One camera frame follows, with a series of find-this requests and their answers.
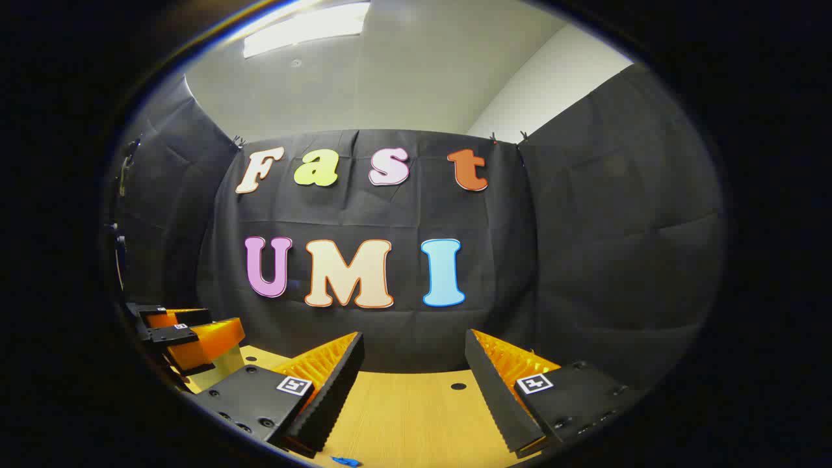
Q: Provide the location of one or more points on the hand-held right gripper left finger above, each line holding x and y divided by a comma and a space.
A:
335, 396

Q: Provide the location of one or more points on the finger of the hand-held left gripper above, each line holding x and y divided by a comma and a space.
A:
175, 318
208, 341

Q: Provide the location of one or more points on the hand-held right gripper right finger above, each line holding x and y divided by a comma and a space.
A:
494, 396

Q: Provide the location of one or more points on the green desktop garbage bin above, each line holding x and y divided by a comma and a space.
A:
224, 372

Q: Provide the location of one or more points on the blue paper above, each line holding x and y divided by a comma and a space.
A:
344, 461

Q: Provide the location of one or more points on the wooden desktop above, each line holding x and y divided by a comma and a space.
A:
416, 416

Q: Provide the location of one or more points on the black backdrop cloth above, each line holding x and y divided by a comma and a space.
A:
585, 260

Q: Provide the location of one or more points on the ceiling light panel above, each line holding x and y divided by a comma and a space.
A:
305, 29

